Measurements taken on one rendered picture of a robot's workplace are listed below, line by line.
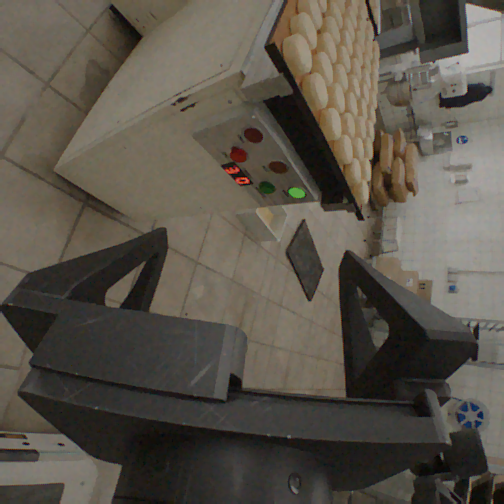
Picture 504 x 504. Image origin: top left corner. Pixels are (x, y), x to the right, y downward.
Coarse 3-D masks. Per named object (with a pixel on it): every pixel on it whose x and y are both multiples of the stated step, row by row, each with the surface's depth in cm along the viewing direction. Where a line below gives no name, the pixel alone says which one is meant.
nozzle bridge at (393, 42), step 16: (416, 0) 72; (432, 0) 74; (448, 0) 72; (464, 0) 65; (416, 16) 77; (432, 16) 78; (448, 16) 77; (464, 16) 69; (400, 32) 94; (416, 32) 81; (432, 32) 83; (448, 32) 81; (464, 32) 73; (384, 48) 95; (400, 48) 93; (416, 48) 92; (432, 48) 82; (448, 48) 79; (464, 48) 77
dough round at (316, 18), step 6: (300, 0) 36; (306, 0) 36; (312, 0) 37; (300, 6) 36; (306, 6) 36; (312, 6) 37; (318, 6) 38; (300, 12) 37; (306, 12) 36; (312, 12) 36; (318, 12) 38; (312, 18) 37; (318, 18) 38; (318, 24) 38
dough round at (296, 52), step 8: (288, 40) 33; (296, 40) 32; (304, 40) 34; (288, 48) 32; (296, 48) 32; (304, 48) 34; (288, 56) 33; (296, 56) 33; (304, 56) 34; (288, 64) 34; (296, 64) 33; (304, 64) 34; (296, 72) 35; (304, 72) 35
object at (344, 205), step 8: (328, 168) 61; (328, 176) 60; (328, 184) 59; (336, 184) 58; (328, 192) 58; (336, 192) 57; (328, 200) 57; (336, 200) 56; (344, 200) 55; (328, 208) 58; (336, 208) 57; (344, 208) 57; (352, 208) 55
